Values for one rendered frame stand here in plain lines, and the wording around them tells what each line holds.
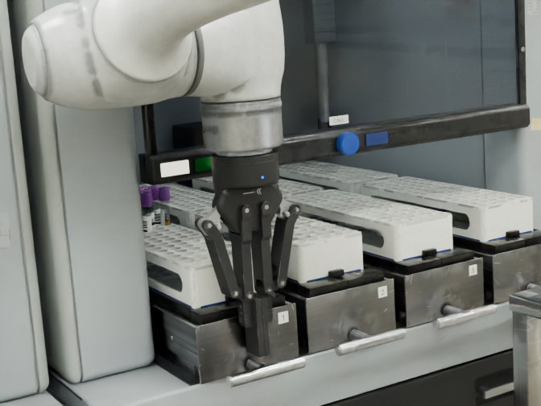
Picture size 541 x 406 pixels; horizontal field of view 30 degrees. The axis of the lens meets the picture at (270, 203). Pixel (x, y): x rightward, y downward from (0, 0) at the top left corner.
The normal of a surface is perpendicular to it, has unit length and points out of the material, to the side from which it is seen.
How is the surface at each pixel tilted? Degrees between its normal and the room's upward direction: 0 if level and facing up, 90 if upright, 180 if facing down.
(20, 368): 90
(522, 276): 90
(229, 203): 90
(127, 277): 90
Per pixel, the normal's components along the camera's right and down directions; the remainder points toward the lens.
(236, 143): -0.10, 0.19
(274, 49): 0.80, 0.07
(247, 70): 0.39, 0.35
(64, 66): 0.07, 0.34
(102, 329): 0.51, 0.13
